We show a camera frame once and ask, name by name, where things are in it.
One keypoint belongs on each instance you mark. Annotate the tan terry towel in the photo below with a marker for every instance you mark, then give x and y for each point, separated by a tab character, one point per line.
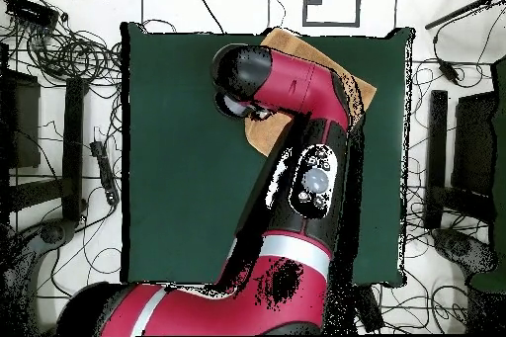
265	135

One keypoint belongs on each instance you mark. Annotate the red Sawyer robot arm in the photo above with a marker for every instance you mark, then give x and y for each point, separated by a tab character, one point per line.
300	88

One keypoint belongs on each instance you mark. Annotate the black flat panel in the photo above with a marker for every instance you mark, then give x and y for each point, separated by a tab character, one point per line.
23	123
472	143

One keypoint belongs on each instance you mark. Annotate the dark green tablecloth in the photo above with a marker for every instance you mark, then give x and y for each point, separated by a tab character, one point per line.
178	194

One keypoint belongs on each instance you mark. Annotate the black power strip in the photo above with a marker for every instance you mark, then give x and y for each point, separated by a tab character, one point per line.
369	307
104	171

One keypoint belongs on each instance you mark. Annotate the grey chair base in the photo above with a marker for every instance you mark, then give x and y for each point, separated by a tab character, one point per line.
51	232
458	246

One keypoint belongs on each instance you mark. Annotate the black power adapter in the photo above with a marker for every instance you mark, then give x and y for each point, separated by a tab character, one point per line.
448	71

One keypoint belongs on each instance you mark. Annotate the black tripod pole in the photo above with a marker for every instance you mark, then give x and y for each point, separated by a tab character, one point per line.
454	15

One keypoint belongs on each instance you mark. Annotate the black device box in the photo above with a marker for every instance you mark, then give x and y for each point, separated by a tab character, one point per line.
31	11

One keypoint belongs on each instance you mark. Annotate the black frame bar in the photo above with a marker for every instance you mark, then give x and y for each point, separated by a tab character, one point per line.
438	147
73	147

